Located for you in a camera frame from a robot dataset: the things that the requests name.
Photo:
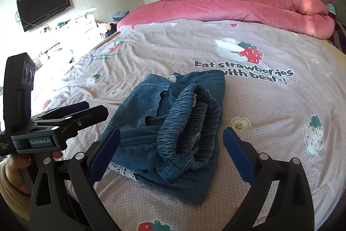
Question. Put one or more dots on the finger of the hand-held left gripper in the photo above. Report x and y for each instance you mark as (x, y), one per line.
(75, 107)
(92, 113)

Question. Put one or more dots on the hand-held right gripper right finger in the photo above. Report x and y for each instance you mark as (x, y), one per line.
(239, 155)

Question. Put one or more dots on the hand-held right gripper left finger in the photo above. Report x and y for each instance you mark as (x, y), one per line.
(105, 155)

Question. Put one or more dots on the blue denim pants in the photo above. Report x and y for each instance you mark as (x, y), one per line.
(143, 101)

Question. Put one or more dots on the person's left hand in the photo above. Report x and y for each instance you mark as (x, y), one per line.
(17, 168)

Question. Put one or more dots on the pink strawberry print bed sheet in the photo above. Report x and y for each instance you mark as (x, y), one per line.
(270, 112)

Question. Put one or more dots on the white drawer cabinet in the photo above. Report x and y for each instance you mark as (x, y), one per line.
(83, 25)

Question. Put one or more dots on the pile of clothes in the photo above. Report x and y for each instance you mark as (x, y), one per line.
(108, 27)

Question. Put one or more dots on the black flat screen television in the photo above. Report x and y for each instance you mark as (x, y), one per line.
(43, 5)

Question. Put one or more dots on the folded grey clothes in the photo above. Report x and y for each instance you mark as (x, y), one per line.
(121, 15)

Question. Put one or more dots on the beige bed sheet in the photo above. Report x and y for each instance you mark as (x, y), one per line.
(336, 48)

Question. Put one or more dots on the pink quilt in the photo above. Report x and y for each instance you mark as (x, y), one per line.
(216, 5)

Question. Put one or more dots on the striped pillow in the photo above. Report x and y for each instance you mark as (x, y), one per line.
(340, 38)

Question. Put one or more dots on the teal and red cloth item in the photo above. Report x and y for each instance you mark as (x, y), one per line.
(331, 10)

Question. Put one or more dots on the wooden bed frame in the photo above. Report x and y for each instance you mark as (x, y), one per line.
(108, 40)

